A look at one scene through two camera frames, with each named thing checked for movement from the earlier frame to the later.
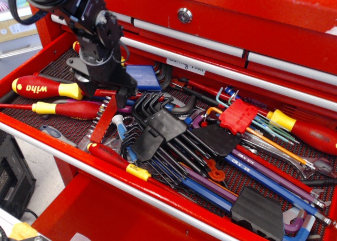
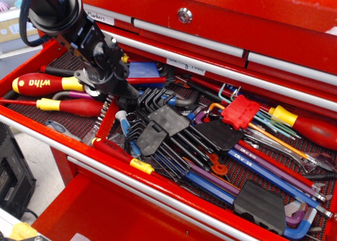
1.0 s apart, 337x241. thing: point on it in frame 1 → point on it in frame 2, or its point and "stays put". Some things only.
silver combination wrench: (255, 145) → (310, 161)
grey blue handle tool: (56, 133) → (55, 126)
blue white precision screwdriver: (121, 128) → (122, 115)
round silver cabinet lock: (185, 15) stays put
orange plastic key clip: (215, 174) → (220, 169)
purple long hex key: (258, 166) → (278, 168)
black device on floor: (17, 181) stays put
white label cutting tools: (186, 66) stays put
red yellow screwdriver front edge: (119, 161) → (121, 155)
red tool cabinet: (230, 134) stays put
